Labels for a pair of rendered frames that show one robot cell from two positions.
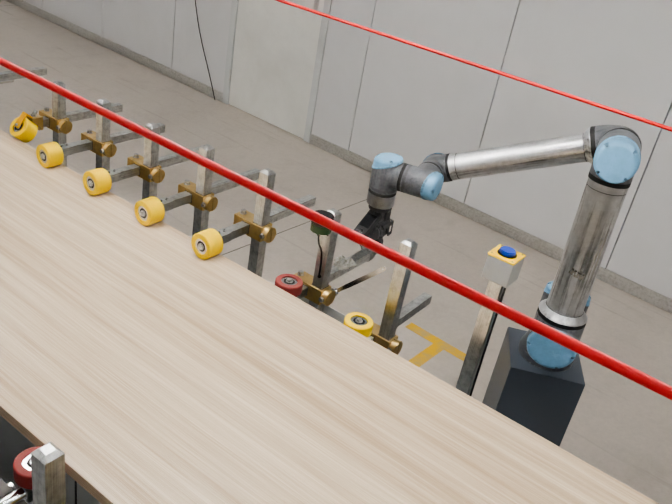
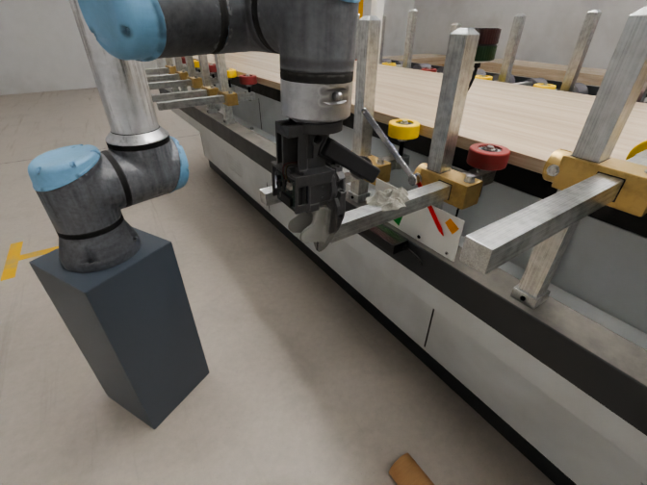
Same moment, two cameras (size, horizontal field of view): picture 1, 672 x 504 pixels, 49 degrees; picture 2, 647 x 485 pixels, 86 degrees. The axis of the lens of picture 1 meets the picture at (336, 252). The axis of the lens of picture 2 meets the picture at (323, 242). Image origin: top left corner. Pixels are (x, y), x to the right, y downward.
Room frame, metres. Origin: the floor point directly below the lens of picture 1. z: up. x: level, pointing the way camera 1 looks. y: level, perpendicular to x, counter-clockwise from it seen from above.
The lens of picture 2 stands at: (2.58, 0.09, 1.14)
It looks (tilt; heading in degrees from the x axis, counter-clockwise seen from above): 33 degrees down; 204
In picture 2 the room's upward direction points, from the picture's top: straight up
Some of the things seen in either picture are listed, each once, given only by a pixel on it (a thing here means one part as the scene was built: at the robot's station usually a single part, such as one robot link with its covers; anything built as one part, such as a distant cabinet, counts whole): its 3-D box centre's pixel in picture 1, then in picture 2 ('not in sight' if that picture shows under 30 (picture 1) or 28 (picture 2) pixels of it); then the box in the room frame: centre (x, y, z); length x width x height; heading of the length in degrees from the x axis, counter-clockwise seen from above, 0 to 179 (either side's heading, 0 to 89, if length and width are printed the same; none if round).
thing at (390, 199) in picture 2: (343, 260); (391, 194); (2.02, -0.03, 0.87); 0.09 x 0.07 x 0.02; 148
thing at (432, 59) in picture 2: not in sight; (404, 61); (-6.51, -1.93, 0.23); 2.42 x 0.76 x 0.17; 147
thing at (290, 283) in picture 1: (286, 295); (483, 172); (1.79, 0.12, 0.85); 0.08 x 0.08 x 0.11
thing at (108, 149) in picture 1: (98, 144); not in sight; (2.39, 0.90, 0.95); 0.14 x 0.06 x 0.05; 58
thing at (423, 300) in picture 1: (390, 324); (342, 176); (1.82, -0.20, 0.80); 0.44 x 0.03 x 0.04; 148
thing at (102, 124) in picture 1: (102, 163); not in sight; (2.38, 0.88, 0.88); 0.04 x 0.04 x 0.48; 58
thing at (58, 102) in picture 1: (59, 143); not in sight; (2.51, 1.09, 0.87); 0.04 x 0.04 x 0.48; 58
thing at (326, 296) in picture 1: (312, 289); (446, 183); (1.86, 0.05, 0.85); 0.14 x 0.06 x 0.05; 58
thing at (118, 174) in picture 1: (156, 163); not in sight; (2.32, 0.67, 0.95); 0.50 x 0.04 x 0.04; 148
